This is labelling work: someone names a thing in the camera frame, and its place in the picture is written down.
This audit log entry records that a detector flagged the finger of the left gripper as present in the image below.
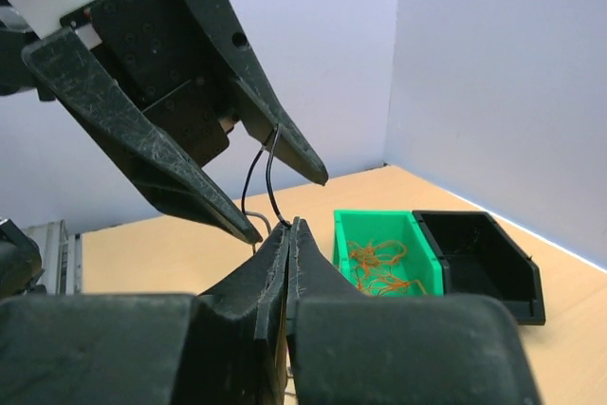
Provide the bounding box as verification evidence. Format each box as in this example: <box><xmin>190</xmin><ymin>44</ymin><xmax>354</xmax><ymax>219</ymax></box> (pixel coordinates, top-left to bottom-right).
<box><xmin>22</xmin><ymin>28</ymin><xmax>262</xmax><ymax>245</ymax></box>
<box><xmin>181</xmin><ymin>0</ymin><xmax>328</xmax><ymax>185</ymax></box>

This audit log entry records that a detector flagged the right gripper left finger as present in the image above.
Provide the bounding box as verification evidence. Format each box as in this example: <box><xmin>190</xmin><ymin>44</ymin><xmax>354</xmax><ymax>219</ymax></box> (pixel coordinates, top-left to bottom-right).
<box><xmin>1</xmin><ymin>222</ymin><xmax>289</xmax><ymax>404</ymax></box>

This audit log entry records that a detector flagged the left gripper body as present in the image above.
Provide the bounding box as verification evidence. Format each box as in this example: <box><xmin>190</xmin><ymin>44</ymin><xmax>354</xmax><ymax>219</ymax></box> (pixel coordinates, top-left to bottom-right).
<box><xmin>60</xmin><ymin>0</ymin><xmax>232</xmax><ymax>166</ymax></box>

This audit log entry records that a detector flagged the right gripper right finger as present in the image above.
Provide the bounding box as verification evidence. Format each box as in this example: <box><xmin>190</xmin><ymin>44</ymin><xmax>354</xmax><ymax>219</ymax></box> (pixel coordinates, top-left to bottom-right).
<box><xmin>287</xmin><ymin>218</ymin><xmax>543</xmax><ymax>404</ymax></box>

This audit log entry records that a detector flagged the orange thin wire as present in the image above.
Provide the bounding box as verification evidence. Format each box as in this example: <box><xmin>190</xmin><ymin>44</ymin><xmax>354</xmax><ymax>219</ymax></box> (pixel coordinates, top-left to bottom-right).
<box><xmin>345</xmin><ymin>238</ymin><xmax>428</xmax><ymax>297</ymax></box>

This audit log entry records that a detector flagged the black thin speckled wire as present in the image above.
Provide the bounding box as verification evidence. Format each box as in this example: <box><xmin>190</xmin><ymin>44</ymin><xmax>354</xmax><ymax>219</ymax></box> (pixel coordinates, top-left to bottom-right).
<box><xmin>240</xmin><ymin>123</ymin><xmax>293</xmax><ymax>229</ymax></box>

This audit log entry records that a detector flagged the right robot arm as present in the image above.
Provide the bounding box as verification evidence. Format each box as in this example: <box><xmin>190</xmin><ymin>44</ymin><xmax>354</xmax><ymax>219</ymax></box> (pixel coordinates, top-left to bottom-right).
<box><xmin>1</xmin><ymin>219</ymin><xmax>542</xmax><ymax>404</ymax></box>

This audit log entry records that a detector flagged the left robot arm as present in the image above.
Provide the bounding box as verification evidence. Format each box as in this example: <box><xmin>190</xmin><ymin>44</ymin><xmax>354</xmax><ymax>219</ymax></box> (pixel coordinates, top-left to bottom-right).
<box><xmin>1</xmin><ymin>0</ymin><xmax>328</xmax><ymax>244</ymax></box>

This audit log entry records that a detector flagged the green plastic bin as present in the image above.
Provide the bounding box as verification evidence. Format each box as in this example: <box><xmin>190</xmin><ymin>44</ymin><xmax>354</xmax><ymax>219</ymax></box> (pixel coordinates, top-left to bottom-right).
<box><xmin>332</xmin><ymin>210</ymin><xmax>445</xmax><ymax>297</ymax></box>

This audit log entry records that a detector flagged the black plastic bin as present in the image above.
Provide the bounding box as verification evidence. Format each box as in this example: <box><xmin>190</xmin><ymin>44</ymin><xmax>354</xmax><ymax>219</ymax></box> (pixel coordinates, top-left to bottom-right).
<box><xmin>413</xmin><ymin>210</ymin><xmax>546</xmax><ymax>325</ymax></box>

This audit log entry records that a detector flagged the aluminium mounting rail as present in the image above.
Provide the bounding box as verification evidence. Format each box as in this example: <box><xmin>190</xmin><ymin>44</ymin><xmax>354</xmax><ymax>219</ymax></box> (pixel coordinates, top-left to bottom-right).
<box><xmin>25</xmin><ymin>221</ymin><xmax>83</xmax><ymax>295</ymax></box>

